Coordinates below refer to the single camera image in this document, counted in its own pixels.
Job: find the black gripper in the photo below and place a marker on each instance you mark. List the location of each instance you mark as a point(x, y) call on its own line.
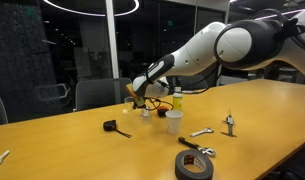
point(133, 92)

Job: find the transparent plastic cup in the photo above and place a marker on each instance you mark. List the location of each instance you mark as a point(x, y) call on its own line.
point(128, 106)

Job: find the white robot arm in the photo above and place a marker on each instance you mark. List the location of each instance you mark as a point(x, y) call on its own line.
point(198, 50)

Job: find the white paper cup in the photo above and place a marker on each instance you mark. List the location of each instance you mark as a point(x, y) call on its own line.
point(174, 123)

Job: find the clear plastic bottle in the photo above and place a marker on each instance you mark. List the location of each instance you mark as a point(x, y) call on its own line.
point(145, 114)

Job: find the orange black tape measure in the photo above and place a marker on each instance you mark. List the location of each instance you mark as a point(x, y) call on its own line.
point(162, 111)

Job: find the yellow spray bottle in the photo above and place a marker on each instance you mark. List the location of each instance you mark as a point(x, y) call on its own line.
point(177, 100)

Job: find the small silver adjustable wrench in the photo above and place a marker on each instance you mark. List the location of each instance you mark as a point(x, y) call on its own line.
point(200, 133)

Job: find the white pillar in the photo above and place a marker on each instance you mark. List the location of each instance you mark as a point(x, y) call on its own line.
point(112, 40)

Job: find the black tape roll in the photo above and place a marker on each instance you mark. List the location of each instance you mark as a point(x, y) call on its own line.
point(178, 168)

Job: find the silver vernier caliper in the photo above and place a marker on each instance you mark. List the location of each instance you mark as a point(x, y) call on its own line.
point(229, 120)

